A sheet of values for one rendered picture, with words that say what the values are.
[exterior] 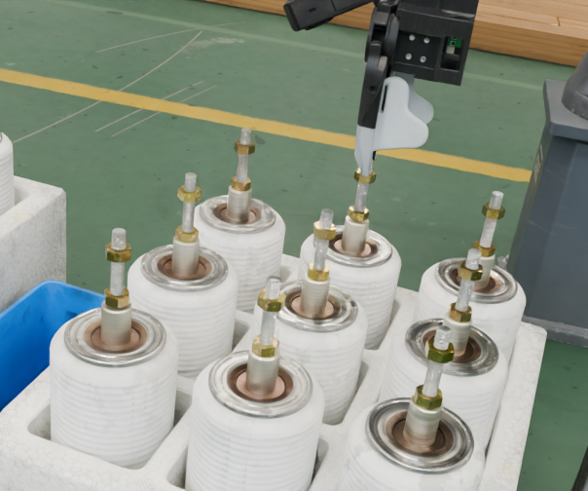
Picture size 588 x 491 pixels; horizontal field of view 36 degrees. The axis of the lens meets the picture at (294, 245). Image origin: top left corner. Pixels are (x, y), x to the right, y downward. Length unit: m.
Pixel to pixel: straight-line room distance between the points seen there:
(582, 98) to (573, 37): 1.40
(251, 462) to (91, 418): 0.13
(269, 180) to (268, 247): 0.71
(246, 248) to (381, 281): 0.13
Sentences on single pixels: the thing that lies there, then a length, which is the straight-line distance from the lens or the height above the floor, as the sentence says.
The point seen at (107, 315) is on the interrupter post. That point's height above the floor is 0.28.
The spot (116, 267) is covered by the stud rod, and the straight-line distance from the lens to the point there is 0.66.
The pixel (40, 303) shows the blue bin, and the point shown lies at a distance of 1.01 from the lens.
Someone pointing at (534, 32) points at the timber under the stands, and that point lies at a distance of 2.56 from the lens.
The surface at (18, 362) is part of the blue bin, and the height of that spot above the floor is 0.05.
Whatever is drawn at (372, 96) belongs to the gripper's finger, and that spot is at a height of 0.42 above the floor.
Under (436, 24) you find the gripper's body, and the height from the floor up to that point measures 0.48.
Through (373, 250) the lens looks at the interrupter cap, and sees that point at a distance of 0.85.
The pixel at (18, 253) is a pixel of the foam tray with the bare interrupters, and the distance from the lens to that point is 1.02.
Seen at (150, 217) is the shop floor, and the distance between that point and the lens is 1.40.
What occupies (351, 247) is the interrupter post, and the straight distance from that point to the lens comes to 0.84.
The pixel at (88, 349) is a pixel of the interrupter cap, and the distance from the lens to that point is 0.68.
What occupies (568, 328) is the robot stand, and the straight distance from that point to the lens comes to 1.27.
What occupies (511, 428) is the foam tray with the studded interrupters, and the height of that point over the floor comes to 0.18.
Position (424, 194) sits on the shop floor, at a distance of 1.60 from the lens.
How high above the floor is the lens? 0.65
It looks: 29 degrees down
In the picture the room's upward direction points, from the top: 8 degrees clockwise
